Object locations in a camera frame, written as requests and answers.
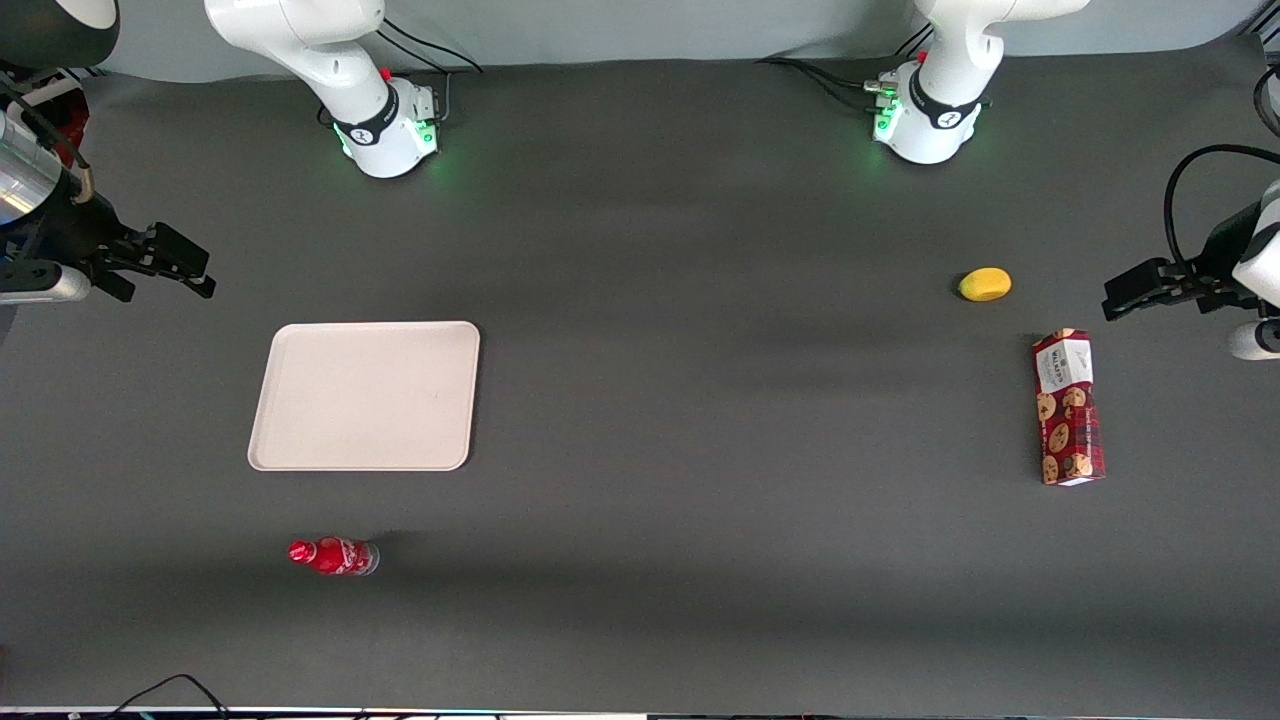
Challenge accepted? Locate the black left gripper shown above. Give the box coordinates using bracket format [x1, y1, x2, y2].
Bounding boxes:
[1102, 200, 1280, 362]

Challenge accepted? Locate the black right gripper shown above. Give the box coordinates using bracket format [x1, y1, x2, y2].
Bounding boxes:
[0, 190, 217, 305]

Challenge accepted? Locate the red coke bottle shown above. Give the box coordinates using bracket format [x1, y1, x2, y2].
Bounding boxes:
[288, 537, 381, 578]

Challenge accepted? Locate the beige plastic tray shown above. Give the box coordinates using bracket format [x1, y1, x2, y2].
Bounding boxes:
[247, 321, 481, 472]

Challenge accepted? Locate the red cookie box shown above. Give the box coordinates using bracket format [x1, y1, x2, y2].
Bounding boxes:
[1032, 328, 1107, 487]

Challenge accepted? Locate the yellow lemon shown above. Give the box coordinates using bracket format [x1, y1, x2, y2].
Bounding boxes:
[958, 267, 1013, 302]

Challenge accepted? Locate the red background object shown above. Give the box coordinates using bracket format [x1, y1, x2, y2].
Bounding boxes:
[35, 85, 91, 166]

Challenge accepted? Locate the black left wrist loop cable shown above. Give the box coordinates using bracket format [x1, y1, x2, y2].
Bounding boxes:
[1163, 144, 1280, 286]

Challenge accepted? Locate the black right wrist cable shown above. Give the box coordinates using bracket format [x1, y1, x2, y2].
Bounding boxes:
[0, 70, 97, 206]

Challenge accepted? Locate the black cable at table edge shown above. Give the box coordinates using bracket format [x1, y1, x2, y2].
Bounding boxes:
[1253, 65, 1280, 139]

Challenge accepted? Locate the white tube frame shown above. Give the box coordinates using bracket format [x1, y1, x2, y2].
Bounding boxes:
[10, 72, 83, 106]

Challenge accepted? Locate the black left arm base cable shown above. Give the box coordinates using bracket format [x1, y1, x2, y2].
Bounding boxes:
[755, 22, 936, 116]

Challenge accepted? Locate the thin black floor cable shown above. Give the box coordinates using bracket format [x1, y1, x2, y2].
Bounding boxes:
[100, 673, 233, 720]

